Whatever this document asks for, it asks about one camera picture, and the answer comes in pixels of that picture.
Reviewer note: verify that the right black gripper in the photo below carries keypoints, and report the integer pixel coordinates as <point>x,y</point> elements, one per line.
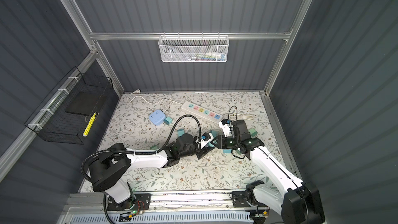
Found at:
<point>221,142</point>

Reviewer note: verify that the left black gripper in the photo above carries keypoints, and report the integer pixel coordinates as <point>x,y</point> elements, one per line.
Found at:
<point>204,151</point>

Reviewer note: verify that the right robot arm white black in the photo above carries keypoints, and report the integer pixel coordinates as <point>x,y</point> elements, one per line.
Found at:
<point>279,177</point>

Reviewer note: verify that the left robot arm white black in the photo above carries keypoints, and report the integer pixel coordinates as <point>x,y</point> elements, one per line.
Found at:
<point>107,167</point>

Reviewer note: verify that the white multicolour power strip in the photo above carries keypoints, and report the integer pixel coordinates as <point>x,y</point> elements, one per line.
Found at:
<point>202,112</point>

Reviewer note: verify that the teal charger beside blue cube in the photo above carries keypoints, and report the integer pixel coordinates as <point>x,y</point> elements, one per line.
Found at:
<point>168,120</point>

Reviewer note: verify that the blue square socket cube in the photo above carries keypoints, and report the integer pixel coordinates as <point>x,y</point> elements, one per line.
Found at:
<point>157,117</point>

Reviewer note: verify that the floral table mat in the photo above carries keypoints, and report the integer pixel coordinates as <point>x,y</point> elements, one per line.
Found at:
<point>131,126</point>

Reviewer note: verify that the pens in white basket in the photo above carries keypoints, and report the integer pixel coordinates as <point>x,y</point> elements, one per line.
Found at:
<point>208,57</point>

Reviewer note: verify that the yellow marker pen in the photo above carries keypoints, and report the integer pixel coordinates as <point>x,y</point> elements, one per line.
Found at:
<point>89,125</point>

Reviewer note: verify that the black pad in basket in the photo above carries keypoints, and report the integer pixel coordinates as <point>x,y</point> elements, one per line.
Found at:
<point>83,104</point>

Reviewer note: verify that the white wire mesh basket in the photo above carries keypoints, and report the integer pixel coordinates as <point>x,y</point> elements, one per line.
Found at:
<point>174,50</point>

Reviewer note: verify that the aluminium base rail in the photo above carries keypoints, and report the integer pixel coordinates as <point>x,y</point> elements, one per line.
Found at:
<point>156,201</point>

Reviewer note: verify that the black wire basket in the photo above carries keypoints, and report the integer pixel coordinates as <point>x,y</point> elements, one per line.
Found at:
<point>68,116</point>

